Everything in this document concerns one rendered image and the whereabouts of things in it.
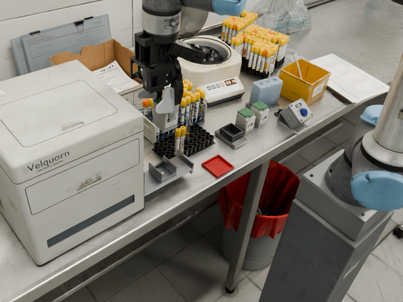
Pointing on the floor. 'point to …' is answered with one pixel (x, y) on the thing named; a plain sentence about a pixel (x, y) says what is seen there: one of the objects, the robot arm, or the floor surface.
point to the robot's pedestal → (316, 258)
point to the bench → (6, 252)
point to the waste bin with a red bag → (230, 228)
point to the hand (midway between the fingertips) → (165, 109)
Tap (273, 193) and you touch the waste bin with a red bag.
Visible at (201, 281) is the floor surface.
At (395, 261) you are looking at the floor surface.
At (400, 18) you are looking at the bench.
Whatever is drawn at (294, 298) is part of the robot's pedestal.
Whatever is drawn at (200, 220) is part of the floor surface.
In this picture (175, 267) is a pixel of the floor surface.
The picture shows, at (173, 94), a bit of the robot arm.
